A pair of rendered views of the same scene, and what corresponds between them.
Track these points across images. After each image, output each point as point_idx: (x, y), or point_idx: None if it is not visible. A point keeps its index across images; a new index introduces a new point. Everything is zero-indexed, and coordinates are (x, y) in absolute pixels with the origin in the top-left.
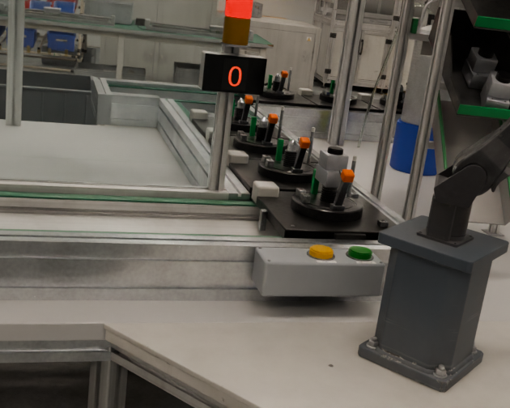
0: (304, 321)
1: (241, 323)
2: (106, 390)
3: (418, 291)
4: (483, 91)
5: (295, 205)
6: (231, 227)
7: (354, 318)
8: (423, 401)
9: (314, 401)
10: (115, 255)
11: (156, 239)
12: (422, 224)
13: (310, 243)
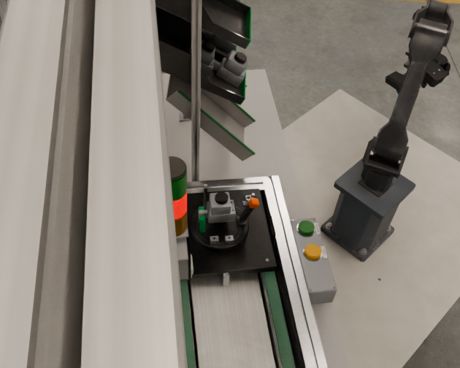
0: None
1: (337, 322)
2: None
3: (390, 215)
4: (225, 73)
5: (229, 249)
6: (211, 305)
7: None
8: (404, 243)
9: (421, 296)
10: None
11: (313, 363)
12: (355, 188)
13: (287, 254)
